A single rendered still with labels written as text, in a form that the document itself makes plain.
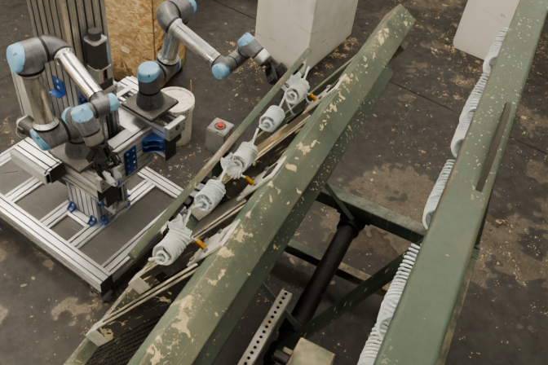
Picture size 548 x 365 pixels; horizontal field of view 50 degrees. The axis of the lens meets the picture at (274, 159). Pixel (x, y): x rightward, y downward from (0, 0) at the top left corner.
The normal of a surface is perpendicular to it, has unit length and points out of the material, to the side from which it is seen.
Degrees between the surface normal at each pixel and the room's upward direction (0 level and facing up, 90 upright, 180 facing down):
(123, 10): 90
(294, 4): 90
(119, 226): 0
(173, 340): 32
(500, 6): 90
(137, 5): 90
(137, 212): 0
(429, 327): 0
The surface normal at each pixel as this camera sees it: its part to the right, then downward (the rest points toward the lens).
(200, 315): 0.55, -0.40
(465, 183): 0.10, -0.71
